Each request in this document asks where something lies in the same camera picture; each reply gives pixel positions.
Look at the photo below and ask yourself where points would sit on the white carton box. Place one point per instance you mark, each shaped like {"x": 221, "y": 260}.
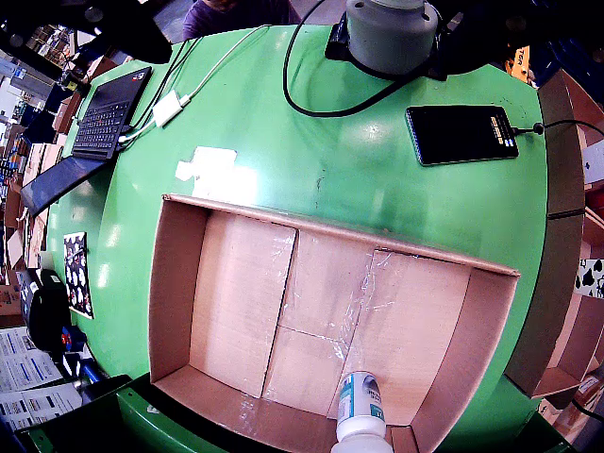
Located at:
{"x": 595, "y": 160}

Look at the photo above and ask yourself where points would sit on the yellow and black equipment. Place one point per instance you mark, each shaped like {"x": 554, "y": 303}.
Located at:
{"x": 521, "y": 63}

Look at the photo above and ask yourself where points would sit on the black tablet device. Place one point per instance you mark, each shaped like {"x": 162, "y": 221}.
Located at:
{"x": 458, "y": 134}

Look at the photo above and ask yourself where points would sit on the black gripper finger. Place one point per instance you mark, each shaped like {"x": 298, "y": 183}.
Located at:
{"x": 122, "y": 28}
{"x": 486, "y": 42}

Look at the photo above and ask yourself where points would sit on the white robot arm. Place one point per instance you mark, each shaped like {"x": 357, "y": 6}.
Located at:
{"x": 391, "y": 38}

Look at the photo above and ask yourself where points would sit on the printed brown cardboard box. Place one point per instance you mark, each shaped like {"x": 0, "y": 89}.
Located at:
{"x": 561, "y": 420}

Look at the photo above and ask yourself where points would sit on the green metal shelf unit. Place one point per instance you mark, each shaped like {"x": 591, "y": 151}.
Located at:
{"x": 141, "y": 424}

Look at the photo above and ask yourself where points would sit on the shallow cardboard tray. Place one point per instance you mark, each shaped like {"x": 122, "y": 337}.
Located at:
{"x": 236, "y": 292}

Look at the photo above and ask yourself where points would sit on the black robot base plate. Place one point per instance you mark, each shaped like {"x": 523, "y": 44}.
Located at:
{"x": 336, "y": 45}

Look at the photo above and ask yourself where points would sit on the open brown cardboard box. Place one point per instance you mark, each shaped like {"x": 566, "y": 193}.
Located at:
{"x": 542, "y": 330}
{"x": 561, "y": 141}

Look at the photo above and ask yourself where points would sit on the cow print carton box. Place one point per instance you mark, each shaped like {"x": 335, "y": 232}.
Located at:
{"x": 592, "y": 278}

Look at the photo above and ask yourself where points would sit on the black and white sticker sheet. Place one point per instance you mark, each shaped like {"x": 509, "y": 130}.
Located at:
{"x": 78, "y": 278}

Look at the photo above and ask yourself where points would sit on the white bottle with teal label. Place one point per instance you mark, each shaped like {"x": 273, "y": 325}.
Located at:
{"x": 361, "y": 424}

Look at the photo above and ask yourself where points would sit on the background stack of cartons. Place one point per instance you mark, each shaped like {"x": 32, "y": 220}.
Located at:
{"x": 42, "y": 151}

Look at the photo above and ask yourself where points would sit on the black rounded device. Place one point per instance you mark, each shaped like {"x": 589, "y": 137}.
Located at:
{"x": 47, "y": 311}

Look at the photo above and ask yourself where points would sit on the printed paper sheets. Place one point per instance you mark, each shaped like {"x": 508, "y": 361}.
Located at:
{"x": 28, "y": 377}

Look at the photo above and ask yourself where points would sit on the black laptop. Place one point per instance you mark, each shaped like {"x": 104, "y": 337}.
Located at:
{"x": 101, "y": 118}

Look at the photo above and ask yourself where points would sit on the blue cylindrical object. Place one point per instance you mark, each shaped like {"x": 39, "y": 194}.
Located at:
{"x": 89, "y": 370}

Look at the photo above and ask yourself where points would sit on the small blue and red box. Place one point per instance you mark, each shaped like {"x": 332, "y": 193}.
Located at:
{"x": 71, "y": 337}

